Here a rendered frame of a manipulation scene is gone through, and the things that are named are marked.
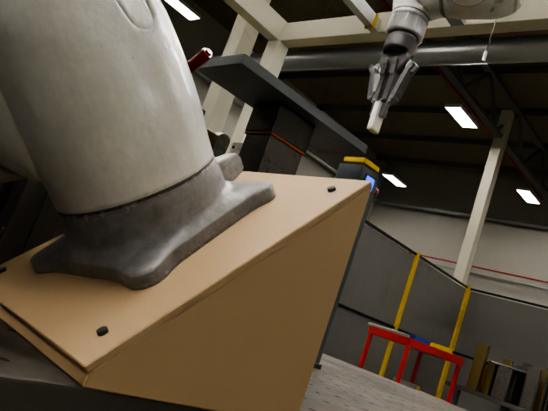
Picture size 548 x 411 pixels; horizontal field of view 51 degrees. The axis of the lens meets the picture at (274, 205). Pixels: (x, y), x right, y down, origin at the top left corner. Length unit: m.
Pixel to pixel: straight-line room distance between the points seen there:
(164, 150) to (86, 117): 0.07
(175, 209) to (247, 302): 0.10
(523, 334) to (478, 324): 0.60
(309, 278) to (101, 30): 0.26
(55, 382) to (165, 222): 0.16
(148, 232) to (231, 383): 0.14
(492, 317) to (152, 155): 8.20
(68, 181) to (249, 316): 0.18
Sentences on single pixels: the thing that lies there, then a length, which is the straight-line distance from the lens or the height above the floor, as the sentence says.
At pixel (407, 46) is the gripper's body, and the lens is 1.40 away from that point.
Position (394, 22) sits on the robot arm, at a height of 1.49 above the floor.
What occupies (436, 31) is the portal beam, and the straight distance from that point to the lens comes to 5.01.
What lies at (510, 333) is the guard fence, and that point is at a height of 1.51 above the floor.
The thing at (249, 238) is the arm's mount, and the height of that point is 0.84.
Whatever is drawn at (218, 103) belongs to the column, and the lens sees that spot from 8.99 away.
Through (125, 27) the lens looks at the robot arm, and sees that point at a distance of 0.48.
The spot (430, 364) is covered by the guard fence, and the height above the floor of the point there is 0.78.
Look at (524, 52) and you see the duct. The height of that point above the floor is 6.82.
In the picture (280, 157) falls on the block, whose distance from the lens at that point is 1.09.
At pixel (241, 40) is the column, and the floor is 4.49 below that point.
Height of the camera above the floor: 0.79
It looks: 10 degrees up
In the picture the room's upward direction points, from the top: 19 degrees clockwise
